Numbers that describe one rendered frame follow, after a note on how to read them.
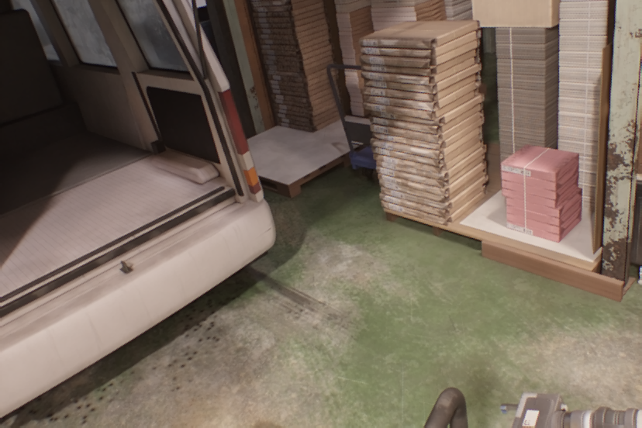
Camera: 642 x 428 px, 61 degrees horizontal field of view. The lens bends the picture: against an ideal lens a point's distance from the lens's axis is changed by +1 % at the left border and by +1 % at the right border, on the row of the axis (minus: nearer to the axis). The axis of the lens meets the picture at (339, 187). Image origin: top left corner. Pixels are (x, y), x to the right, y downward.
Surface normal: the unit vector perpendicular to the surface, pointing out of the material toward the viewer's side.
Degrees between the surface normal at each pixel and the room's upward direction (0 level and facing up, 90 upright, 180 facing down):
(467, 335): 0
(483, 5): 91
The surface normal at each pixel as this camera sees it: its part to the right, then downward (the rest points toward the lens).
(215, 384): -0.17, -0.89
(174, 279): 0.70, 0.15
